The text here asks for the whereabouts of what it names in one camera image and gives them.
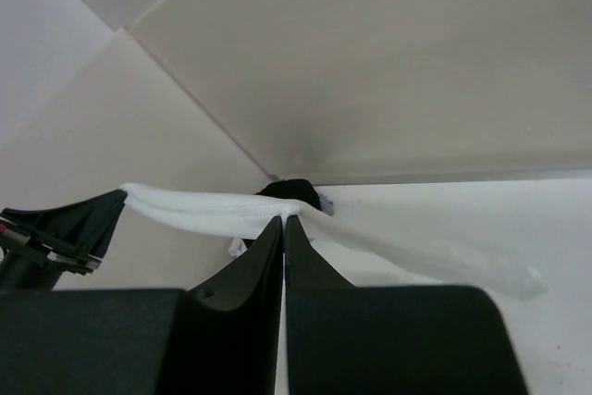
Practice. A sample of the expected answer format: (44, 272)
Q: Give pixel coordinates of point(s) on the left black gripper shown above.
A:
(40, 245)

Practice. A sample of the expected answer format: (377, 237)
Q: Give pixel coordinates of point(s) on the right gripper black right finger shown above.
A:
(411, 339)

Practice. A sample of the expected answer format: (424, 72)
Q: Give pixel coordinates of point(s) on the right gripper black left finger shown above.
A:
(218, 338)

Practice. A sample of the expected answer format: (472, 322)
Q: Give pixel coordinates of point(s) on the white tank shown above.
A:
(245, 216)
(237, 247)

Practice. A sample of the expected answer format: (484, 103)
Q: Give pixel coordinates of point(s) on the folded white tank top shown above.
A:
(237, 247)

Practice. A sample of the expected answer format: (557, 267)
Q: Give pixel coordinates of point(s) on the folded black tank top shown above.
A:
(301, 190)

